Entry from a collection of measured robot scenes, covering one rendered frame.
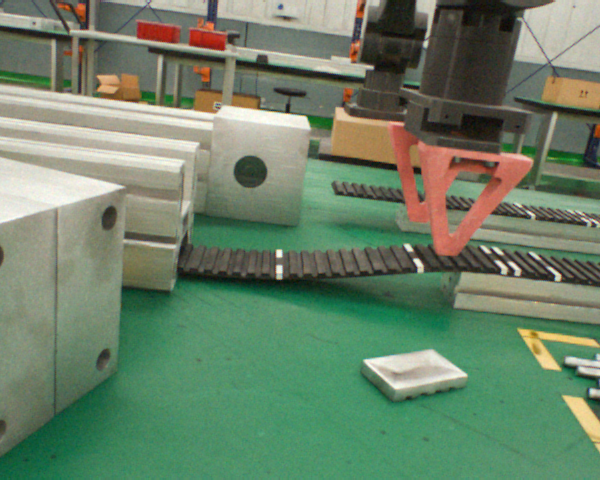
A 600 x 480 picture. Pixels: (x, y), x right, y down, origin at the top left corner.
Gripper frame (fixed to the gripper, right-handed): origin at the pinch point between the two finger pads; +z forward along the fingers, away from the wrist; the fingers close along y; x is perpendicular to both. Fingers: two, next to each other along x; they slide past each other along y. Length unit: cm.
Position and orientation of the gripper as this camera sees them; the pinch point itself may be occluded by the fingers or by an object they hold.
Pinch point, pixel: (433, 226)
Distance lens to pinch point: 44.6
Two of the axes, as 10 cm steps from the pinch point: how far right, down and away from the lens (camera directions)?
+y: 0.5, 3.1, -9.5
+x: 9.9, 1.1, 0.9
